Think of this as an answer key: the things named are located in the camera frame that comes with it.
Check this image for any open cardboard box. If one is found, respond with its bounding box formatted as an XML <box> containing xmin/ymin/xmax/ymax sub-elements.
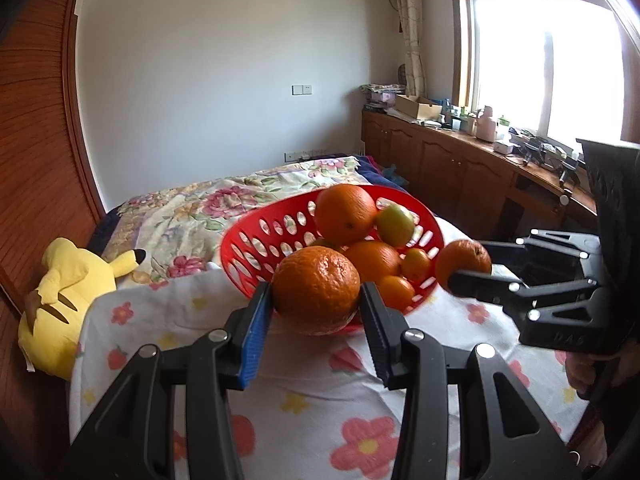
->
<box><xmin>395</xmin><ymin>94</ymin><xmax>443</xmax><ymax>120</ymax></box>

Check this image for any small tangerine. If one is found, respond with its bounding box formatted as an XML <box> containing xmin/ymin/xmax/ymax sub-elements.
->
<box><xmin>401</xmin><ymin>248</ymin><xmax>433</xmax><ymax>283</ymax></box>

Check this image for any large orange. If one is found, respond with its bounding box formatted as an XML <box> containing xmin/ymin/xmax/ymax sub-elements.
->
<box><xmin>314</xmin><ymin>184</ymin><xmax>379</xmax><ymax>247</ymax></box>

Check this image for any yellow-green round fruit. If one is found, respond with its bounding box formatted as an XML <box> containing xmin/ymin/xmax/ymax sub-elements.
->
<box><xmin>307</xmin><ymin>238</ymin><xmax>346</xmax><ymax>256</ymax></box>
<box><xmin>376</xmin><ymin>203</ymin><xmax>417</xmax><ymax>248</ymax></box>

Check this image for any person's right hand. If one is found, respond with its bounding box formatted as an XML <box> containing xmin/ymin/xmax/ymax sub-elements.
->
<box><xmin>564</xmin><ymin>342</ymin><xmax>640</xmax><ymax>403</ymax></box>

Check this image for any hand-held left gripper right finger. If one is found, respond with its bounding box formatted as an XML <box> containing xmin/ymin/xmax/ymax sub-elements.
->
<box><xmin>360</xmin><ymin>281</ymin><xmax>583</xmax><ymax>480</ymax></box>

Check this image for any pile of papers and boxes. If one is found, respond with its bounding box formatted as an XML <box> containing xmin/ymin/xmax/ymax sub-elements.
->
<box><xmin>360</xmin><ymin>82</ymin><xmax>407</xmax><ymax>111</ymax></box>

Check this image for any white socket strip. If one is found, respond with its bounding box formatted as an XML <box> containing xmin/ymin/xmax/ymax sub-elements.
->
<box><xmin>284</xmin><ymin>147</ymin><xmax>328</xmax><ymax>162</ymax></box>

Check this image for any yellow plush toy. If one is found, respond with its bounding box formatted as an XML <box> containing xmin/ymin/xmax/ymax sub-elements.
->
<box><xmin>17</xmin><ymin>237</ymin><xmax>147</xmax><ymax>381</ymax></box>

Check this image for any group of small bottles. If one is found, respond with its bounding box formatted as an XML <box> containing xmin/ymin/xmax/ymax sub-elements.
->
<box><xmin>442</xmin><ymin>102</ymin><xmax>476</xmax><ymax>133</ymax></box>

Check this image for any brown wooden cabinet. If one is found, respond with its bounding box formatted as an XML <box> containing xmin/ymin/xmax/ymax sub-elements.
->
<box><xmin>361</xmin><ymin>110</ymin><xmax>601</xmax><ymax>261</ymax></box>

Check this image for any window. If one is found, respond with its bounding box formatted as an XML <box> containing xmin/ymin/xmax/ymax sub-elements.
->
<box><xmin>450</xmin><ymin>0</ymin><xmax>640</xmax><ymax>146</ymax></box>

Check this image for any teal cloth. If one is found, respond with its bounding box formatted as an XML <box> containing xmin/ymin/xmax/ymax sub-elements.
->
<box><xmin>382</xmin><ymin>164</ymin><xmax>412</xmax><ymax>189</ymax></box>

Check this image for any red perforated plastic basket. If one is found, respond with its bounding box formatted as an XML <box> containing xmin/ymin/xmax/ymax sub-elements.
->
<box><xmin>220</xmin><ymin>184</ymin><xmax>446</xmax><ymax>335</ymax></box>

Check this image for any bumpy orange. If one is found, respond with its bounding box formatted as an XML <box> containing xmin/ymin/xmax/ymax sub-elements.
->
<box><xmin>272</xmin><ymin>246</ymin><xmax>362</xmax><ymax>336</ymax></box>

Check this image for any cream floral bedsheet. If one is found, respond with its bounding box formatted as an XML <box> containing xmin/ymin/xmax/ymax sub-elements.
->
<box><xmin>107</xmin><ymin>156</ymin><xmax>401</xmax><ymax>286</ymax></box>

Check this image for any white flower-print blanket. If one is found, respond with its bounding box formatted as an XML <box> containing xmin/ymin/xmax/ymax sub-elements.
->
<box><xmin>67</xmin><ymin>225</ymin><xmax>581</xmax><ymax>480</ymax></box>

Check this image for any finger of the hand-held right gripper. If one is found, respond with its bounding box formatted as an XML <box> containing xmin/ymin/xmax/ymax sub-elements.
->
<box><xmin>479</xmin><ymin>229</ymin><xmax>604</xmax><ymax>286</ymax></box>
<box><xmin>447</xmin><ymin>269</ymin><xmax>617</xmax><ymax>356</ymax></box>

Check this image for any patterned beige curtain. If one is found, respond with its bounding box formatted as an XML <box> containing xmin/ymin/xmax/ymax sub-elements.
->
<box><xmin>390</xmin><ymin>0</ymin><xmax>427</xmax><ymax>98</ymax></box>

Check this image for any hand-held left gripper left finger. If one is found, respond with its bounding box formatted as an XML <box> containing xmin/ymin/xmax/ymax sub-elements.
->
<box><xmin>65</xmin><ymin>282</ymin><xmax>275</xmax><ymax>480</ymax></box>

